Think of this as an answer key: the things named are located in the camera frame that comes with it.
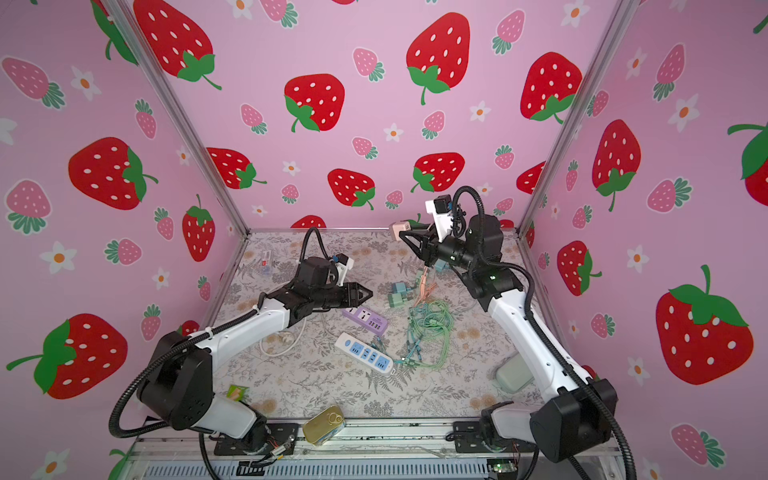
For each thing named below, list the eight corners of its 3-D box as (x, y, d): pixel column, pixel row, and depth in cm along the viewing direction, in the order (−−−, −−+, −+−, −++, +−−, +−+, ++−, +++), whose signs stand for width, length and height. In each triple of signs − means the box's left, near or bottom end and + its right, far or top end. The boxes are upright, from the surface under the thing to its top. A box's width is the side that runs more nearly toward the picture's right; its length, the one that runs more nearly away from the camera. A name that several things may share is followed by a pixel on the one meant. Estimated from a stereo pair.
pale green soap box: (506, 397, 82) (510, 393, 79) (489, 371, 87) (492, 366, 84) (533, 383, 85) (538, 378, 82) (515, 358, 89) (519, 353, 87)
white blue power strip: (334, 348, 92) (332, 344, 89) (344, 334, 95) (342, 330, 92) (388, 377, 86) (388, 374, 84) (397, 361, 89) (397, 357, 87)
